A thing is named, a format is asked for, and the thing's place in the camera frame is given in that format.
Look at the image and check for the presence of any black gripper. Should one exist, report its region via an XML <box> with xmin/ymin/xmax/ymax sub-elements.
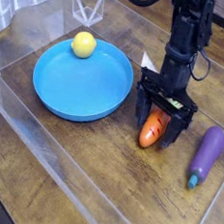
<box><xmin>135</xmin><ymin>42</ymin><xmax>198</xmax><ymax>149</ymax></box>

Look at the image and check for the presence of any orange toy carrot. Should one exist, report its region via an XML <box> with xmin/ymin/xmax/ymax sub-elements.
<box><xmin>138</xmin><ymin>106</ymin><xmax>171</xmax><ymax>148</ymax></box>

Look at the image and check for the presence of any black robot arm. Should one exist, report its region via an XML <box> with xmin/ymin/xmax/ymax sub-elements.
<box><xmin>135</xmin><ymin>0</ymin><xmax>216</xmax><ymax>148</ymax></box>

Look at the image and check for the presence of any blue round tray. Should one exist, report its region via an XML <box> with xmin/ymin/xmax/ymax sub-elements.
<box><xmin>33</xmin><ymin>40</ymin><xmax>134</xmax><ymax>122</ymax></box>

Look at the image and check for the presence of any purple toy eggplant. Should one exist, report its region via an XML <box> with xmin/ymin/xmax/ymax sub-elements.
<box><xmin>187</xmin><ymin>126</ymin><xmax>224</xmax><ymax>189</ymax></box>

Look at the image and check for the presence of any yellow toy lemon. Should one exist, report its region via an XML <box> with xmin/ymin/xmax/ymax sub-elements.
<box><xmin>70</xmin><ymin>32</ymin><xmax>97</xmax><ymax>58</ymax></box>

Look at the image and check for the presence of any clear acrylic enclosure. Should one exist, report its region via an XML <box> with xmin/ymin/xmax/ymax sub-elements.
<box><xmin>0</xmin><ymin>0</ymin><xmax>224</xmax><ymax>224</ymax></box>

